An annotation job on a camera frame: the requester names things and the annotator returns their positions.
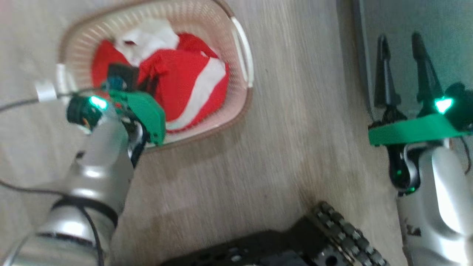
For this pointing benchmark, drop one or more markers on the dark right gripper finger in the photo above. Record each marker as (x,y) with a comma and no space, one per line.
(426,74)
(384,74)

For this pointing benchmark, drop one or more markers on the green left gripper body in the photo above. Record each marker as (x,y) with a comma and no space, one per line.
(147,111)

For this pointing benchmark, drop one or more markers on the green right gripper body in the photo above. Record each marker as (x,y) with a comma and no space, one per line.
(410,133)

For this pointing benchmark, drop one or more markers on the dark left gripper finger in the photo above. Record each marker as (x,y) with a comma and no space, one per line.
(123,74)

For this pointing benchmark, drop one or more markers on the red and white garment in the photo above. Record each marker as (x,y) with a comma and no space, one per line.
(184,74)

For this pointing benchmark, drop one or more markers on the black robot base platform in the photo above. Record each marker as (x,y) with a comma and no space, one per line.
(281,244)

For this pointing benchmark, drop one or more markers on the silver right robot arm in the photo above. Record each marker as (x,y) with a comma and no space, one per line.
(436,207)

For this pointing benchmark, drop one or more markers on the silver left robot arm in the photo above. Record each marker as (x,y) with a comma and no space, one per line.
(99,166)

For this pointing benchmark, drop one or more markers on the cream perforated plastic laundry basket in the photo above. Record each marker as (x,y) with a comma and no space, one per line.
(221,22)

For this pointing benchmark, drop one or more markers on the white cloth garment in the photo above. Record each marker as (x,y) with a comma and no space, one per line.
(151,37)

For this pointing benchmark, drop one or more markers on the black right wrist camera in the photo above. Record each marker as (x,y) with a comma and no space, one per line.
(460,107)

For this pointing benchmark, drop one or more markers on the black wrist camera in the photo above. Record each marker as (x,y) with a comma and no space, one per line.
(83,111)
(460,107)

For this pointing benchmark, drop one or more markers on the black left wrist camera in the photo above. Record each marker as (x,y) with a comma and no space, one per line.
(83,111)

